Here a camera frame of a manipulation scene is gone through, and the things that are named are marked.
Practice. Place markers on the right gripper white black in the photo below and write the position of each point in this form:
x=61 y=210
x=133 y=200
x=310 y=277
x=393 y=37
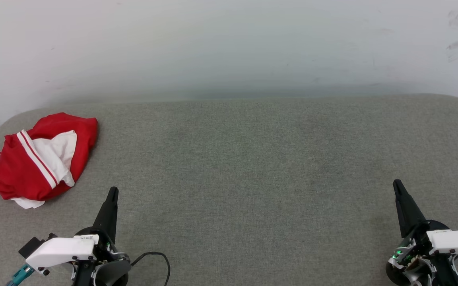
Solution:
x=451 y=242

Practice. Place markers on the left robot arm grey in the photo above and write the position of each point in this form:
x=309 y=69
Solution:
x=111 y=274

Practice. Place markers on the red and white basketball jersey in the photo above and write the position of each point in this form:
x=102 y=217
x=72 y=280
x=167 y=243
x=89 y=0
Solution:
x=22 y=171

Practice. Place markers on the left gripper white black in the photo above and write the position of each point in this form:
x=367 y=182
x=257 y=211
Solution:
x=60 y=250

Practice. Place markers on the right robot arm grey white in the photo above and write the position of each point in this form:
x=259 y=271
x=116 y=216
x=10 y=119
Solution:
x=416 y=275

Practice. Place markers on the grey fabric sofa seat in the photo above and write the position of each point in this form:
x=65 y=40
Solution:
x=245 y=178

